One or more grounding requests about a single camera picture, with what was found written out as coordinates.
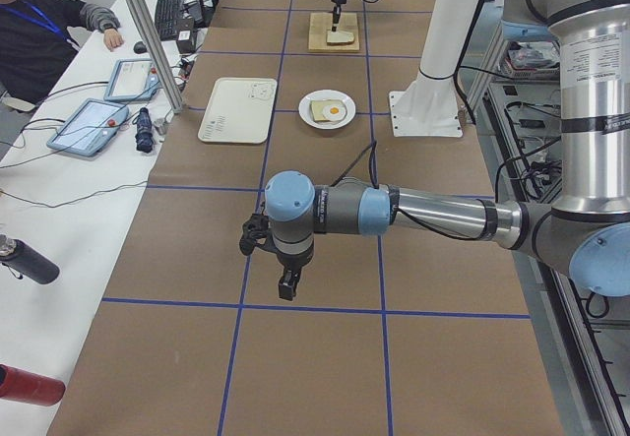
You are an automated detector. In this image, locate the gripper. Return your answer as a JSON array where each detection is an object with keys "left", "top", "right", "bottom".
[
  {"left": 331, "top": 0, "right": 347, "bottom": 31},
  {"left": 277, "top": 248, "right": 314, "bottom": 301}
]

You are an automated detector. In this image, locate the white bread slice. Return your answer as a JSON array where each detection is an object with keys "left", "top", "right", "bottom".
[{"left": 326, "top": 30, "right": 355, "bottom": 45}]

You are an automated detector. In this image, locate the bread slice with egg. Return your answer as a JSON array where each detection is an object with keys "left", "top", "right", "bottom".
[{"left": 310, "top": 99, "right": 347, "bottom": 122}]

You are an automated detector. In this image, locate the white round plate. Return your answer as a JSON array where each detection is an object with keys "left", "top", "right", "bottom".
[{"left": 298, "top": 90, "right": 356, "bottom": 130}]

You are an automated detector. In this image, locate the person's hand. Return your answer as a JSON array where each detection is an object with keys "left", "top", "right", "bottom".
[{"left": 103, "top": 29, "right": 124, "bottom": 51}]

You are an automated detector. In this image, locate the wooden cutting board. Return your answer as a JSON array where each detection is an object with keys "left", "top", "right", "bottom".
[{"left": 308, "top": 12, "right": 360, "bottom": 53}]

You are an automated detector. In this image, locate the cream rectangular tray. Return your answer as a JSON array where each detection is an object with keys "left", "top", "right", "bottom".
[{"left": 198, "top": 77, "right": 278, "bottom": 145}]

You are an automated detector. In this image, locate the small black box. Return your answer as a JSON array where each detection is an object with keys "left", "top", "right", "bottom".
[{"left": 176, "top": 30, "right": 197, "bottom": 54}]

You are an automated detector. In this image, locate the black keyboard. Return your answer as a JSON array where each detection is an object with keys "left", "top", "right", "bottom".
[{"left": 154, "top": 0, "right": 182, "bottom": 40}]

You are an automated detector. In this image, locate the black computer mouse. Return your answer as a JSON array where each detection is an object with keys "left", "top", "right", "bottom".
[{"left": 133, "top": 41, "right": 148, "bottom": 54}]

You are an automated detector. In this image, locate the folded dark blue umbrella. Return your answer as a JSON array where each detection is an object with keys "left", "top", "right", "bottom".
[{"left": 135, "top": 107, "right": 154, "bottom": 154}]

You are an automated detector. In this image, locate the far blue teach pendant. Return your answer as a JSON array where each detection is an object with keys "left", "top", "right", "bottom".
[{"left": 103, "top": 58, "right": 161, "bottom": 103}]

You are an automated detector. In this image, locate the blue teach pendant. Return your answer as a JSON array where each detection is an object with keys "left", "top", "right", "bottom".
[
  {"left": 46, "top": 98, "right": 129, "bottom": 157},
  {"left": 103, "top": 58, "right": 161, "bottom": 103}
]

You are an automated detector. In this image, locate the near blue teach pendant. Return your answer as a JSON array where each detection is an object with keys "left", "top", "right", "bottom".
[{"left": 46, "top": 98, "right": 129, "bottom": 157}]

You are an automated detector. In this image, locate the black water bottle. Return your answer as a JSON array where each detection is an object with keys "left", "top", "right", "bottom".
[{"left": 1, "top": 234, "right": 60, "bottom": 284}]

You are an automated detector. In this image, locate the red water bottle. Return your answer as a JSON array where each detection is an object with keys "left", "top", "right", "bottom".
[{"left": 1, "top": 364, "right": 66, "bottom": 406}]

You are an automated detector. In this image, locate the seated person in black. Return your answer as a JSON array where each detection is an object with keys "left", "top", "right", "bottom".
[{"left": 1, "top": 0, "right": 120, "bottom": 104}]

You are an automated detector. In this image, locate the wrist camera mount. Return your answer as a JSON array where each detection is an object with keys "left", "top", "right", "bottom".
[{"left": 239, "top": 213, "right": 275, "bottom": 256}]

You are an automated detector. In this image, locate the white camera pillar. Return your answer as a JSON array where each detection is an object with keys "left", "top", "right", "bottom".
[{"left": 390, "top": 0, "right": 484, "bottom": 138}]

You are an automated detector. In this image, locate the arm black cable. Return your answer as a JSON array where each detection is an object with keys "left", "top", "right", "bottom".
[{"left": 328, "top": 140, "right": 493, "bottom": 243}]

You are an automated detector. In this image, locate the aluminium frame post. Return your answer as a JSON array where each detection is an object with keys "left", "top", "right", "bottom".
[{"left": 126, "top": 0, "right": 183, "bottom": 114}]

